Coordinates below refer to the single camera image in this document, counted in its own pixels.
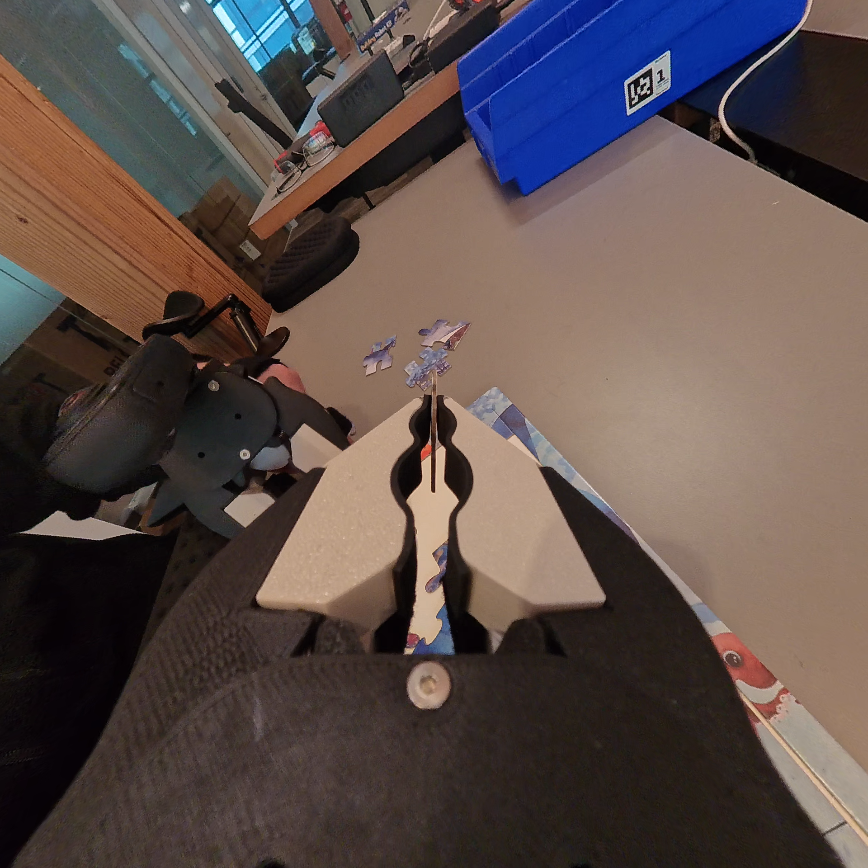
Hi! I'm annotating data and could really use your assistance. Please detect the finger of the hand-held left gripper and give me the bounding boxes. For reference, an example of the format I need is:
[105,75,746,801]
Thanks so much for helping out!
[290,426,345,472]
[222,491,278,530]

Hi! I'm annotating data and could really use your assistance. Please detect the black chair armrest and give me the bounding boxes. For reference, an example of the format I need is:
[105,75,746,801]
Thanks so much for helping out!
[142,290,291,362]

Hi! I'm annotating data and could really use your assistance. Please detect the pale blue zebra-striped puzzle piece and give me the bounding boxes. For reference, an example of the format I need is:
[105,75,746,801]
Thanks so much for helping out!
[403,348,453,389]

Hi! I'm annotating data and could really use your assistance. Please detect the black box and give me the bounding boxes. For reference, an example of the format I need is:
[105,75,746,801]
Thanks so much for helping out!
[426,5,501,74]
[316,49,406,149]

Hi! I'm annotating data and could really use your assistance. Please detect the black mesh chair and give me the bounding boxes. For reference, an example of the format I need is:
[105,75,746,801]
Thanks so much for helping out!
[146,529,231,614]

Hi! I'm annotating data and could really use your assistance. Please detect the black quilted chair seat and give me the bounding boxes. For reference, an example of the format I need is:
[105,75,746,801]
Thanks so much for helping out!
[261,213,362,314]

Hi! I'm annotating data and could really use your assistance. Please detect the person's left hand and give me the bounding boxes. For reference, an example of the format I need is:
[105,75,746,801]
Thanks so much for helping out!
[261,361,306,397]

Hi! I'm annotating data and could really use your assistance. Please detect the black eyeglasses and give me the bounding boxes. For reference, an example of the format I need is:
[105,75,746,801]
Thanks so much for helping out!
[274,132,338,195]

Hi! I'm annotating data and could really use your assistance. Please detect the pale blue purple puzzle piece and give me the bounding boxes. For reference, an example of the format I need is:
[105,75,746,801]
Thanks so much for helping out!
[361,334,399,377]

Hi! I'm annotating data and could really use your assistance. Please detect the sea print jigsaw puzzle board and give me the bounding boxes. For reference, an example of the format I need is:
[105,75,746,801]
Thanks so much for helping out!
[406,387,868,868]

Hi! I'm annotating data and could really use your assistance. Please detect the brown cardboard box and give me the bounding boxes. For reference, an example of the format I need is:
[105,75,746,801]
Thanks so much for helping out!
[178,176,267,275]

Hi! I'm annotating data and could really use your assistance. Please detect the brown wooden desk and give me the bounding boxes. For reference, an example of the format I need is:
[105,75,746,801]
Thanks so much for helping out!
[247,64,469,240]

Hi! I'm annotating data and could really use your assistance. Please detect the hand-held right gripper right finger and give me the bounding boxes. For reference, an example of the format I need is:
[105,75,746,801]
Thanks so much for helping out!
[434,395,606,653]

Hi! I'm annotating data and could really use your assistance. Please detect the purple grey peeled puzzle piece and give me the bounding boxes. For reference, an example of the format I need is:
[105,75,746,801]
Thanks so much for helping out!
[417,317,472,351]

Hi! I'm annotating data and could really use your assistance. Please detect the white cable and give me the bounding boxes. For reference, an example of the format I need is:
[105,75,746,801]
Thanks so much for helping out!
[717,0,815,167]

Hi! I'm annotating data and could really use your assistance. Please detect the white paper sheet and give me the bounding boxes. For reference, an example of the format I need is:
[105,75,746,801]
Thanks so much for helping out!
[14,510,146,541]

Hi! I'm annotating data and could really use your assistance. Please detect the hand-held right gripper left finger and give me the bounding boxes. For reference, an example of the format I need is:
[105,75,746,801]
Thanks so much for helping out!
[255,395,435,653]

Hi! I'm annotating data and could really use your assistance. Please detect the wooden partition panel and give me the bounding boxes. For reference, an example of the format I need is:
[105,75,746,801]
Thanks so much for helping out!
[0,57,274,363]

